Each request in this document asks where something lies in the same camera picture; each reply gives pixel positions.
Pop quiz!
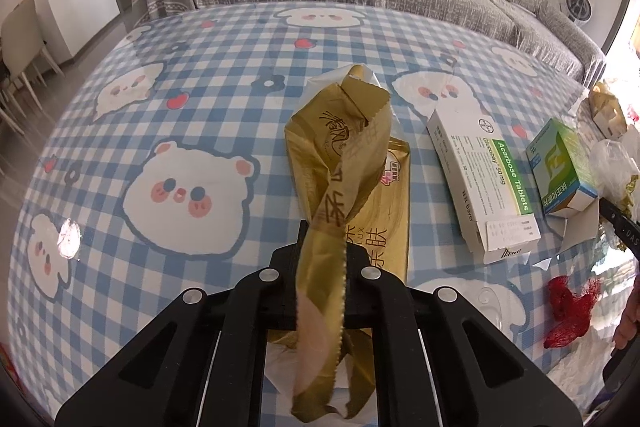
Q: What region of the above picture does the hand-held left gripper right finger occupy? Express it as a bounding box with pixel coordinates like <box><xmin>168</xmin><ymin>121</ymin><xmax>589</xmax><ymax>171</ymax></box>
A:
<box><xmin>344</xmin><ymin>251</ymin><xmax>586</xmax><ymax>427</ymax></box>

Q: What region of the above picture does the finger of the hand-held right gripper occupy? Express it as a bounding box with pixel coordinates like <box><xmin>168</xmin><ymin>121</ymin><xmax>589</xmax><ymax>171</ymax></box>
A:
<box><xmin>598</xmin><ymin>197</ymin><xmax>640</xmax><ymax>259</ymax></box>

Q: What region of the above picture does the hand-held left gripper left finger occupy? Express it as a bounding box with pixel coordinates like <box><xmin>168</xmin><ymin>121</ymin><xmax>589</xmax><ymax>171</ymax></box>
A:
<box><xmin>54</xmin><ymin>219</ymin><xmax>310</xmax><ymax>427</ymax></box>

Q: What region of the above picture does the green medicine box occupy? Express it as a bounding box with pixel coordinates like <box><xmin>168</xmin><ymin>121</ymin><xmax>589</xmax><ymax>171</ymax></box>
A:
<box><xmin>525</xmin><ymin>118</ymin><xmax>600</xmax><ymax>219</ymax></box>

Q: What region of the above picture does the clear plastic spoon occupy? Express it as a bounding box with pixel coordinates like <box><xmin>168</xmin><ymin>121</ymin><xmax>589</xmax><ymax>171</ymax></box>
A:
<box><xmin>479</xmin><ymin>286</ymin><xmax>521</xmax><ymax>343</ymax></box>

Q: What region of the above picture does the long gold plastic wrapper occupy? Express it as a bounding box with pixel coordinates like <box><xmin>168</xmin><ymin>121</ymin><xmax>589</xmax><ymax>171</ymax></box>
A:
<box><xmin>284</xmin><ymin>64</ymin><xmax>393</xmax><ymax>424</ymax></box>

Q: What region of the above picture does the person's right hand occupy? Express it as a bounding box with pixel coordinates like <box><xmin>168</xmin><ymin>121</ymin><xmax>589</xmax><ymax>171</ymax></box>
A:
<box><xmin>612</xmin><ymin>291</ymin><xmax>640</xmax><ymax>351</ymax></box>

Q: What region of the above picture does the gold foil scrap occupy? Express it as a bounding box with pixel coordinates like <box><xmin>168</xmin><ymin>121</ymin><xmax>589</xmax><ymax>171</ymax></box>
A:
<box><xmin>619</xmin><ymin>174</ymin><xmax>640</xmax><ymax>214</ymax></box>

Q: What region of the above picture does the white plastic bag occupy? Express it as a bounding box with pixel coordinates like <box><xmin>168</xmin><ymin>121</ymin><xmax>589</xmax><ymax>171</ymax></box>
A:
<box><xmin>547</xmin><ymin>334</ymin><xmax>622</xmax><ymax>413</ymax></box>

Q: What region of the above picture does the white paper sheet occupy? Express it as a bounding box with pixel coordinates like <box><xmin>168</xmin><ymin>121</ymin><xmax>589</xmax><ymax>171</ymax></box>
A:
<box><xmin>557</xmin><ymin>199</ymin><xmax>603</xmax><ymax>254</ymax></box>

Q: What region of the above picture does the clear plastic bag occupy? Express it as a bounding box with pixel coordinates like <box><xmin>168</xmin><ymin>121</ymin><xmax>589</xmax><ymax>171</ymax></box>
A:
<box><xmin>587</xmin><ymin>139</ymin><xmax>640</xmax><ymax>208</ymax></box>

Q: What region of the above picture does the red mesh net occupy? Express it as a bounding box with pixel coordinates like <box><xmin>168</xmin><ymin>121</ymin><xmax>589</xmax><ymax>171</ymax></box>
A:
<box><xmin>544</xmin><ymin>276</ymin><xmax>601</xmax><ymax>349</ymax></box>

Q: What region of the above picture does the gold tissue packet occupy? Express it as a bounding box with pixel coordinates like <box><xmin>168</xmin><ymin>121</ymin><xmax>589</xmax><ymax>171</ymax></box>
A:
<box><xmin>265</xmin><ymin>137</ymin><xmax>412</xmax><ymax>420</ymax></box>

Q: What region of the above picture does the crumpled gold white packaging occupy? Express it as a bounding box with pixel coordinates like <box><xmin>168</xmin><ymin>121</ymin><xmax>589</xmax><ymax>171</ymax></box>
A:
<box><xmin>589</xmin><ymin>81</ymin><xmax>629</xmax><ymax>138</ymax></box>

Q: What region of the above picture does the white medicine box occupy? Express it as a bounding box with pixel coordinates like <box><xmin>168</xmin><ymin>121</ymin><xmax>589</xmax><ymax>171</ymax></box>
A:
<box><xmin>426</xmin><ymin>107</ymin><xmax>542</xmax><ymax>265</ymax></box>

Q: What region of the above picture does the blue checked bear tablecloth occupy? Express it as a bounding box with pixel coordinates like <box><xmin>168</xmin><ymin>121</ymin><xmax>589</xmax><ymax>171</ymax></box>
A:
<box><xmin>10</xmin><ymin>2</ymin><xmax>640</xmax><ymax>427</ymax></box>

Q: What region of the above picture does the white fan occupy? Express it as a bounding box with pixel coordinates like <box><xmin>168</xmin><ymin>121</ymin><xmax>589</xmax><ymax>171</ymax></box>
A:
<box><xmin>555</xmin><ymin>0</ymin><xmax>599</xmax><ymax>28</ymax></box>

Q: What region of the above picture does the beige dining chair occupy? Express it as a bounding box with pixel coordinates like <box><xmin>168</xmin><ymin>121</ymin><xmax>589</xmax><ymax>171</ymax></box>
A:
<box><xmin>0</xmin><ymin>57</ymin><xmax>31</xmax><ymax>138</ymax></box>
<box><xmin>1</xmin><ymin>0</ymin><xmax>65</xmax><ymax>80</ymax></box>

